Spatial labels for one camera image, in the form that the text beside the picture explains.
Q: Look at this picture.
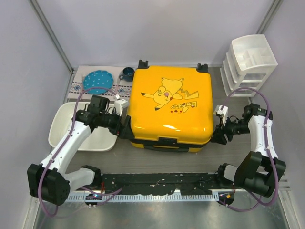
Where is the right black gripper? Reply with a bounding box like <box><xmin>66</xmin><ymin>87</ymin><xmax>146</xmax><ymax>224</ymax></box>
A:
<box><xmin>210</xmin><ymin>115</ymin><xmax>251</xmax><ymax>145</ymax></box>

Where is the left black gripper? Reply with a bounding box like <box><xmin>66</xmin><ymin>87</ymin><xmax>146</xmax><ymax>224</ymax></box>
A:
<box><xmin>100</xmin><ymin>108</ymin><xmax>135</xmax><ymax>138</ymax></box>

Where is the yellow Pikachu hard suitcase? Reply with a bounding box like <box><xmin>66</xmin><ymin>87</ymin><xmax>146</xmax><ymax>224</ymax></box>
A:
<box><xmin>127</xmin><ymin>60</ymin><xmax>214</xmax><ymax>152</ymax></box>

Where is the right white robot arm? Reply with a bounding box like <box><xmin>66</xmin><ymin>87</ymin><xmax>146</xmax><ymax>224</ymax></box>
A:
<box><xmin>210</xmin><ymin>103</ymin><xmax>286</xmax><ymax>197</ymax></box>

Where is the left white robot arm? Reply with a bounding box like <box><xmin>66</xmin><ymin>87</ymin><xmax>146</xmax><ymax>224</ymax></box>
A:
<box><xmin>27</xmin><ymin>95</ymin><xmax>129</xmax><ymax>206</ymax></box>

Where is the white square tray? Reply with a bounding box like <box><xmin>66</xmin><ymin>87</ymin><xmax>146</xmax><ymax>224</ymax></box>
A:
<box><xmin>48</xmin><ymin>102</ymin><xmax>117</xmax><ymax>152</ymax></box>

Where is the patterned white placemat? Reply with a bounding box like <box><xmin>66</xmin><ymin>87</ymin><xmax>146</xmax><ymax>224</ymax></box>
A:
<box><xmin>68</xmin><ymin>65</ymin><xmax>132</xmax><ymax>100</ymax></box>

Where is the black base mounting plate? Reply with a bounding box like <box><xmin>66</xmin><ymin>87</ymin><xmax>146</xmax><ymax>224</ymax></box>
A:
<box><xmin>86</xmin><ymin>172</ymin><xmax>240</xmax><ymax>196</ymax></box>

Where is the dark blue ceramic cup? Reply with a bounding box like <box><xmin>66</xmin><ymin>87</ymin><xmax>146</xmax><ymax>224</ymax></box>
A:
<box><xmin>119</xmin><ymin>67</ymin><xmax>135</xmax><ymax>82</ymax></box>

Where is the blue polka dot plate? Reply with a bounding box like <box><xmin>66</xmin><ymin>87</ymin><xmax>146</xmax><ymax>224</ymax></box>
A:
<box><xmin>82</xmin><ymin>70</ymin><xmax>113</xmax><ymax>95</ymax></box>

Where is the white plastic drawer organizer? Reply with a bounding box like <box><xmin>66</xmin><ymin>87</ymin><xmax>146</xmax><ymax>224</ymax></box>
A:
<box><xmin>220</xmin><ymin>34</ymin><xmax>278</xmax><ymax>95</ymax></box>

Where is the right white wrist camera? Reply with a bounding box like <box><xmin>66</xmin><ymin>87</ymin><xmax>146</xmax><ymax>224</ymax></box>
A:
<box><xmin>214</xmin><ymin>105</ymin><xmax>228</xmax><ymax>121</ymax></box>

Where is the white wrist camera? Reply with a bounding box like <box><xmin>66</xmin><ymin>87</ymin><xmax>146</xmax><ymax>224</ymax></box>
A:
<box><xmin>114</xmin><ymin>94</ymin><xmax>129</xmax><ymax>124</ymax></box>
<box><xmin>214</xmin><ymin>105</ymin><xmax>228</xmax><ymax>121</ymax></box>

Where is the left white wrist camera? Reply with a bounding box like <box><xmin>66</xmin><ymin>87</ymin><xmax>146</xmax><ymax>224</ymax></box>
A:
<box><xmin>114</xmin><ymin>94</ymin><xmax>129</xmax><ymax>124</ymax></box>

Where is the white slotted cable duct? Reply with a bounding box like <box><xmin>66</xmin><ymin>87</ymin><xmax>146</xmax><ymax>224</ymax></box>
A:
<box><xmin>66</xmin><ymin>191</ymin><xmax>219</xmax><ymax>203</ymax></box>

